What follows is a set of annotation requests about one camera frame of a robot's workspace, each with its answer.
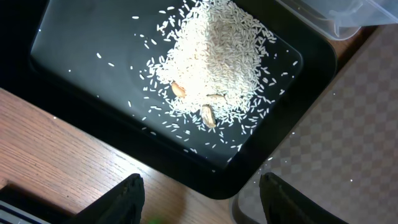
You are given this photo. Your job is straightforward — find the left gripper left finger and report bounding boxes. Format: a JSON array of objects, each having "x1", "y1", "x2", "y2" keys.
[{"x1": 67, "y1": 174, "x2": 145, "y2": 224}]

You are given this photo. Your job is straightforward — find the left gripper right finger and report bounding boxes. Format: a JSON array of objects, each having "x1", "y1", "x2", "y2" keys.
[{"x1": 259, "y1": 172, "x2": 347, "y2": 224}]

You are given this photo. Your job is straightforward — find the white rice pile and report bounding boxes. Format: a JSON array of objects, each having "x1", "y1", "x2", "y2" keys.
[{"x1": 95, "y1": 0, "x2": 299, "y2": 162}]

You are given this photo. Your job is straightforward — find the dark brown serving tray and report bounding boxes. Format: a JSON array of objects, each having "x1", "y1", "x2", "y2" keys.
[{"x1": 229, "y1": 24, "x2": 397, "y2": 223}]

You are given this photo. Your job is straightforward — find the brown nut shell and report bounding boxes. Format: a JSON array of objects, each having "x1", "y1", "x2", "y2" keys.
[
  {"x1": 200, "y1": 105, "x2": 216, "y2": 128},
  {"x1": 171, "y1": 82, "x2": 186, "y2": 98}
]

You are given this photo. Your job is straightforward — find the black plastic tray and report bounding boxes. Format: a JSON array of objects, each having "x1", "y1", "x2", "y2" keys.
[{"x1": 1, "y1": 1, "x2": 337, "y2": 199}]

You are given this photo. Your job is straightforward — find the clear plastic bin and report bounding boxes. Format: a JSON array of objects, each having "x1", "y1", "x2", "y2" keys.
[{"x1": 277, "y1": 0, "x2": 397, "y2": 40}]

